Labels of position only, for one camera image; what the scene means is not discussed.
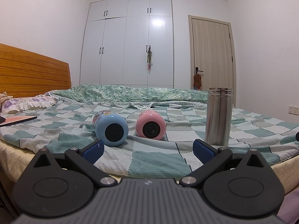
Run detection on blue cartoon cup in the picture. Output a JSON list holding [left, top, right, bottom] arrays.
[[93, 110, 129, 147]]

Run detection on pink cup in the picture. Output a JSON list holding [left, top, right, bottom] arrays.
[[136, 109, 166, 140]]

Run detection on stainless steel thermos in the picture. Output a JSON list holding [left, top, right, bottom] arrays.
[[205, 88, 233, 146]]

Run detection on green checkered bed sheet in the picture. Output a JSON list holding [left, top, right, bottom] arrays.
[[1, 102, 298, 181]]

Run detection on pink book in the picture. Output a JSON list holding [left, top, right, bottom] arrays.
[[0, 116, 37, 127]]

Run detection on purple floral pillow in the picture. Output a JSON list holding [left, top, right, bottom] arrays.
[[1, 96, 57, 115]]

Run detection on green floral quilt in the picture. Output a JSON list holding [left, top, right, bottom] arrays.
[[49, 84, 208, 103]]

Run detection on wooden headboard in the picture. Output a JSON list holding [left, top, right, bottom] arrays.
[[0, 44, 71, 98]]

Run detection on wooden door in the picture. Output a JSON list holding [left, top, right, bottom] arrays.
[[188, 15, 237, 105]]

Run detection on hanging ornament on wardrobe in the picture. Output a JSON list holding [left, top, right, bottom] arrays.
[[147, 46, 152, 71]]

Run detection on white wardrobe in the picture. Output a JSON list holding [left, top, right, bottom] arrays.
[[80, 0, 174, 88]]

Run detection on white wall socket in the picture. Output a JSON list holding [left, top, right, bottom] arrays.
[[288, 106, 299, 115]]

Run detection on brown plush on door handle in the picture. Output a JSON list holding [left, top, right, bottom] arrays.
[[193, 73, 202, 90]]

